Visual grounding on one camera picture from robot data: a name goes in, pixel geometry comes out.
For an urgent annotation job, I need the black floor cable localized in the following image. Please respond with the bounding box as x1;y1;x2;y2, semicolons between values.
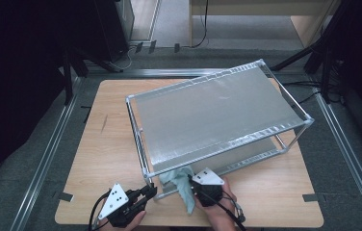
298;90;322;105
281;80;323;89

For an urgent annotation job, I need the person's right hand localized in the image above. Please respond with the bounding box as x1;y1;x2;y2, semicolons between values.
194;177;239;231

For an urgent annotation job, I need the hand-held gripper cable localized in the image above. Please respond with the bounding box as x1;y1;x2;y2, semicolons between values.
207;192;247;231
88;191;111;231

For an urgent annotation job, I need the hanging black cable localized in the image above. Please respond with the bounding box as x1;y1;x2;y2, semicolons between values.
191;0;210;49

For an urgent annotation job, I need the light blue cleaning cloth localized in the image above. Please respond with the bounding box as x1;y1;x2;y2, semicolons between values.
159;166;199;216

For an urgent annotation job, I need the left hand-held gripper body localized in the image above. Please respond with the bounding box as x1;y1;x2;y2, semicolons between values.
97;183;148;229

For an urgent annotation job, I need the person's left hand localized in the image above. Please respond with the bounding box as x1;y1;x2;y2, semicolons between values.
98;210;147;231

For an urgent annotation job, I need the grey two-tier metal rack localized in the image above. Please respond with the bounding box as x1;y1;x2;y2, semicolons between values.
125;58;316;200

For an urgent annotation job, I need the black tripod stand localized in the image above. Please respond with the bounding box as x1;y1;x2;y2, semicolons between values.
269;0;347;104
61;47;125;106

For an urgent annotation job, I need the left hand-held gripper cable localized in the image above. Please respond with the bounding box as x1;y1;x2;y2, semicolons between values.
88;191;111;231

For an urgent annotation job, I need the right hand-held gripper cable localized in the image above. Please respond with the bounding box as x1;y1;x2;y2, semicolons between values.
207;192;247;231

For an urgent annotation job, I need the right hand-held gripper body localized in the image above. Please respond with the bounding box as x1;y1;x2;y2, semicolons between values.
189;167;225;208

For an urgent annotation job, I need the light wooden desk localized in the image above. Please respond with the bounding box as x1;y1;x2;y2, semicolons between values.
188;0;342;49

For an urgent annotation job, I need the grey tape piece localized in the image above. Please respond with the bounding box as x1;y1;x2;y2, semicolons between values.
53;191;74;203

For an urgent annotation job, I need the white floor cable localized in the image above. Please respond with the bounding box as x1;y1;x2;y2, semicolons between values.
116;45;139;70

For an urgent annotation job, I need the black computer tower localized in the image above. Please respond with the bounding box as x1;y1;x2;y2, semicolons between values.
93;0;135;63

